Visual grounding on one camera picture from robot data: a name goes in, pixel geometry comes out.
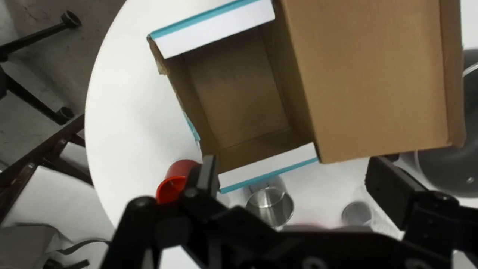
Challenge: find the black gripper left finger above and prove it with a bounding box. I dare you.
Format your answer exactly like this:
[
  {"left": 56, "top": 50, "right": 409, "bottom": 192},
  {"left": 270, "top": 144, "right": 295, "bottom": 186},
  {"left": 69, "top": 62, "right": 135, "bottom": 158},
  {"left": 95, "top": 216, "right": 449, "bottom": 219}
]
[{"left": 101, "top": 153, "right": 282, "bottom": 269}]

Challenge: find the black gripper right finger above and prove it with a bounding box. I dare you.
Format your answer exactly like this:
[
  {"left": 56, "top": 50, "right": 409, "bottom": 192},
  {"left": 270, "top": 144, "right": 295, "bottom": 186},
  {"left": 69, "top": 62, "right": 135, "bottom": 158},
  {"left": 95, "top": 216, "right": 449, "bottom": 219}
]
[{"left": 365, "top": 155, "right": 478, "bottom": 269}]

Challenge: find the red mug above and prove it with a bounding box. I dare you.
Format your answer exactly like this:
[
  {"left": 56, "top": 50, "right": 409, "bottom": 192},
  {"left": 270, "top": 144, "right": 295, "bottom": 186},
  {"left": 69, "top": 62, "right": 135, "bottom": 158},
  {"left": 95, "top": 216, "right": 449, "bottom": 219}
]
[{"left": 153, "top": 158, "right": 202, "bottom": 206}]

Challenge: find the small silver pot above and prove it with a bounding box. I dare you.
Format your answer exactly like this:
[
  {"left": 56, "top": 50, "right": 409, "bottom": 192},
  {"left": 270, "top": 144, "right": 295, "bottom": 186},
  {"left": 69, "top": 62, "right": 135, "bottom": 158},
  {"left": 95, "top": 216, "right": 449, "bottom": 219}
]
[{"left": 244, "top": 176, "right": 295, "bottom": 231}]

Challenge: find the teal printed cardboard box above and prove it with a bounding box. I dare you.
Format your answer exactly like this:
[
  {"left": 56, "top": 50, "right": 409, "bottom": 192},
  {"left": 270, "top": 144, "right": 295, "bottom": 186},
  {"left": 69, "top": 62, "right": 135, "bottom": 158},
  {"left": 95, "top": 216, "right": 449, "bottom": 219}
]
[{"left": 146, "top": 0, "right": 467, "bottom": 195}]

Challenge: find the brown wooden furniture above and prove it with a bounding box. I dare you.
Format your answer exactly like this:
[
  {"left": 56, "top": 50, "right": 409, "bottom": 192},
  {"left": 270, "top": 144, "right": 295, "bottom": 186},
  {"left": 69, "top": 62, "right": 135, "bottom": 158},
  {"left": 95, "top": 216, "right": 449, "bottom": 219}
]
[{"left": 0, "top": 112, "right": 93, "bottom": 222}]

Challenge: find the black office chair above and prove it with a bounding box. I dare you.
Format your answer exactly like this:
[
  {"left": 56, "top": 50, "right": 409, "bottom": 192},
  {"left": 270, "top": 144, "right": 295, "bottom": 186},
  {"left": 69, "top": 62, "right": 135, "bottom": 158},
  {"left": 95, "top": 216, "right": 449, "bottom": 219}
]
[{"left": 0, "top": 8, "right": 83, "bottom": 125}]

